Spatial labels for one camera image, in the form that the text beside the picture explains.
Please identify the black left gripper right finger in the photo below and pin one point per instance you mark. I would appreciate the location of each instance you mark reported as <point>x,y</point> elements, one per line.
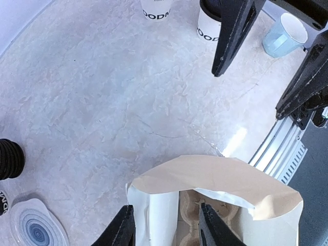
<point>213,230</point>

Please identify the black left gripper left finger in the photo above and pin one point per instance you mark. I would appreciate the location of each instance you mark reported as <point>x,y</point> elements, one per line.
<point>120,231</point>

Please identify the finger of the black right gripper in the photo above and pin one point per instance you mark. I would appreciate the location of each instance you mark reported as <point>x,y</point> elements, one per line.
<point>237,18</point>

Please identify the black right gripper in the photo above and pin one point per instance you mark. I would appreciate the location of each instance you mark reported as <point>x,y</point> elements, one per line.
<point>307,91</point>

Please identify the brown cardboard cup carrier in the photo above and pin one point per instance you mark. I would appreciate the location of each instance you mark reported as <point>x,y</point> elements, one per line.
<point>188,217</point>

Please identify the brown paper takeout bag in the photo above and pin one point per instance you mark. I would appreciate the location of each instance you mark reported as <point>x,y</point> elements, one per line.
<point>269,211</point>

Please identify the light blue mug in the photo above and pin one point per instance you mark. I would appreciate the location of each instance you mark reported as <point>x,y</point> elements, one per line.
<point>287,34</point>

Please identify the stack of white paper cups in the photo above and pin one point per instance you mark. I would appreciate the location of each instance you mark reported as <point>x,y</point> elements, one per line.
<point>156,10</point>

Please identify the black cup holding straws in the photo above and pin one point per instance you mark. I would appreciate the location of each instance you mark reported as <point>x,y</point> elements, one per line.
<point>4,203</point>

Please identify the stack of black cup lids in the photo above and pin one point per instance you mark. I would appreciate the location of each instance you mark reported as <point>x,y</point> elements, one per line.
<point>12,159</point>

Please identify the aluminium front frame rail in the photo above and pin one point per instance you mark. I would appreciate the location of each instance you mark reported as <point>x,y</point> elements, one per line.
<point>298,159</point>

